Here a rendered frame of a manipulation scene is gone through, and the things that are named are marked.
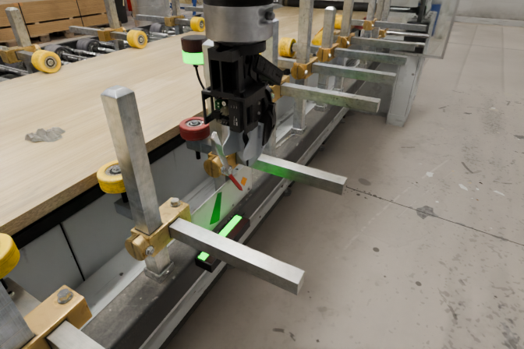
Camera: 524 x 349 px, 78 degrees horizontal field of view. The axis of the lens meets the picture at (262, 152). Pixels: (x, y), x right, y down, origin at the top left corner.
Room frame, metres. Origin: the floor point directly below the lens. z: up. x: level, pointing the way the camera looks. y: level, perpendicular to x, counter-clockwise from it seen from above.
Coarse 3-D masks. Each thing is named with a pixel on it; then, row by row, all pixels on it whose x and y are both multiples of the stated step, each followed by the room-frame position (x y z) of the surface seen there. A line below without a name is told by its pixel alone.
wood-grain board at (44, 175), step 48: (144, 48) 1.62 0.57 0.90; (0, 96) 0.99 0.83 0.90; (48, 96) 0.99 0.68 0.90; (96, 96) 0.99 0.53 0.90; (144, 96) 0.99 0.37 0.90; (192, 96) 0.99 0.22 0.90; (0, 144) 0.67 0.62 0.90; (48, 144) 0.67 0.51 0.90; (96, 144) 0.67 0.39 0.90; (0, 192) 0.49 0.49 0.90; (48, 192) 0.49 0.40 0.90
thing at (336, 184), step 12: (192, 144) 0.76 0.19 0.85; (204, 144) 0.75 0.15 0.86; (264, 156) 0.69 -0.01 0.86; (264, 168) 0.66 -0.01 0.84; (276, 168) 0.65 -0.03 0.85; (288, 168) 0.63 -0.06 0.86; (300, 168) 0.63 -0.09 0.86; (312, 168) 0.63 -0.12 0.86; (300, 180) 0.61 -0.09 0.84; (312, 180) 0.60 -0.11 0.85; (324, 180) 0.59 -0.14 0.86; (336, 180) 0.58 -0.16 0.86; (336, 192) 0.57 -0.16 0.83
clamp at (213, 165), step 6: (210, 156) 0.67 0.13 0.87; (216, 156) 0.67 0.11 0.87; (228, 156) 0.67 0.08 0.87; (234, 156) 0.69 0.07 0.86; (204, 162) 0.66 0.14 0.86; (210, 162) 0.65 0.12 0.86; (216, 162) 0.65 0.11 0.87; (228, 162) 0.67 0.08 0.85; (234, 162) 0.69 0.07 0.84; (204, 168) 0.66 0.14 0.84; (210, 168) 0.65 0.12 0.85; (216, 168) 0.64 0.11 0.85; (210, 174) 0.65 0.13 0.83; (216, 174) 0.64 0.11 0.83; (222, 174) 0.66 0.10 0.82
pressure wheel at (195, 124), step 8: (184, 120) 0.79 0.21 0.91; (192, 120) 0.80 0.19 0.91; (200, 120) 0.80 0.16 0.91; (184, 128) 0.75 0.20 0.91; (192, 128) 0.75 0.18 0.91; (200, 128) 0.75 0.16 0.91; (208, 128) 0.77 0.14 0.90; (184, 136) 0.75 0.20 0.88; (192, 136) 0.74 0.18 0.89; (200, 136) 0.74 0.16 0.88
